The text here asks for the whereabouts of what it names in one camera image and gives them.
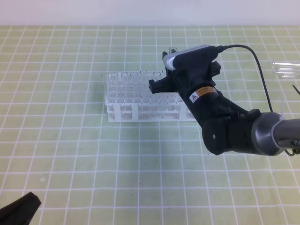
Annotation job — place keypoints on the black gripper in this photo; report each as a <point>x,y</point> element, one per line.
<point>181,81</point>

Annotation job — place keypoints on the clear glass test tube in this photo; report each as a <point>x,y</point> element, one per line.
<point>173,50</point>

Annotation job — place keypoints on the black left arm gripper tip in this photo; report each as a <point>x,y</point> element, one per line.
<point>21,211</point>

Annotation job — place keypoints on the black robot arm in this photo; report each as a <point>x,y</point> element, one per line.
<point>225,125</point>

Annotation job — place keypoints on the test tubes in rack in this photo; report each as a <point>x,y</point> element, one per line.
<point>132,88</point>

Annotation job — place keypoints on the white test tube rack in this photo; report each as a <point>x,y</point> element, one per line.
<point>175,110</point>

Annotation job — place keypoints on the clear test tubes pile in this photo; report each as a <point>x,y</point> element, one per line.
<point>286,69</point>

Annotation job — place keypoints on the green grid tablecloth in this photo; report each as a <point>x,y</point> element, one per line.
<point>56,140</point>

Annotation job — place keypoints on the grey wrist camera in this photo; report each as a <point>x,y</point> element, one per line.
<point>195,57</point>

